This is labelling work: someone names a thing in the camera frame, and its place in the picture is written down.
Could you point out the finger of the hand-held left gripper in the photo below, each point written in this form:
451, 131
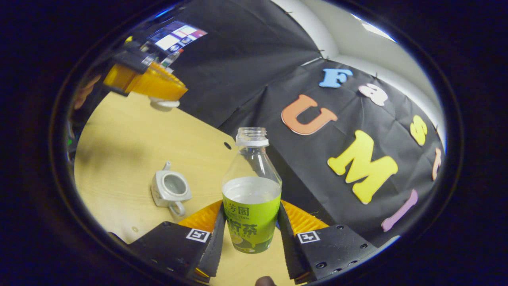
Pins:
158, 87
131, 59

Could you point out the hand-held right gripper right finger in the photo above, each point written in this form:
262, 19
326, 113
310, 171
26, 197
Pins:
329, 248

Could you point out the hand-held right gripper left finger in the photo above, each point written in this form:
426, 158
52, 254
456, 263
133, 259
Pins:
174, 246

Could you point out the white teacup lid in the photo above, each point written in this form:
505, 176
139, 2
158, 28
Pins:
164, 104

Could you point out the white teacup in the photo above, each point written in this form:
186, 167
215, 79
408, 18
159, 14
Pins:
160, 192

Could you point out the green label water bottle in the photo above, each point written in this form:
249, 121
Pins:
252, 214

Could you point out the red cap plastic bottle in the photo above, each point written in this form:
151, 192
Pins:
172, 58

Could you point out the computer monitor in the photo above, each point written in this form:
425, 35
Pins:
178, 35

